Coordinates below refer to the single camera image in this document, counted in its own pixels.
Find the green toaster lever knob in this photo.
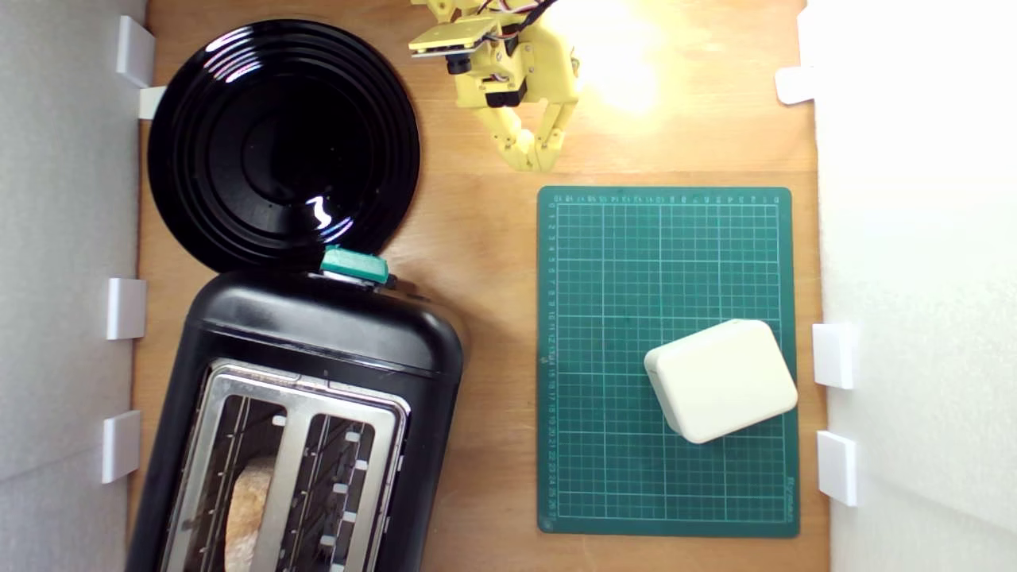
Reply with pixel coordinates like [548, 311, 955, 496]
[320, 246, 390, 286]

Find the black two-slot toaster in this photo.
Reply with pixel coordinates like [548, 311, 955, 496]
[126, 269, 466, 572]

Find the green cutting mat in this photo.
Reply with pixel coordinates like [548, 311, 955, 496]
[537, 186, 800, 539]

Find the black round plate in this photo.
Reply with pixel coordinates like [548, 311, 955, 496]
[147, 19, 422, 276]

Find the white block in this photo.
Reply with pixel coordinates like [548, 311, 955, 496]
[644, 319, 799, 445]

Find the brown bread slice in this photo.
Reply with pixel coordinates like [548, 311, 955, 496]
[224, 457, 280, 572]

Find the yellow gripper camera mount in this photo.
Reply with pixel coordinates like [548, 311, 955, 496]
[408, 16, 497, 76]

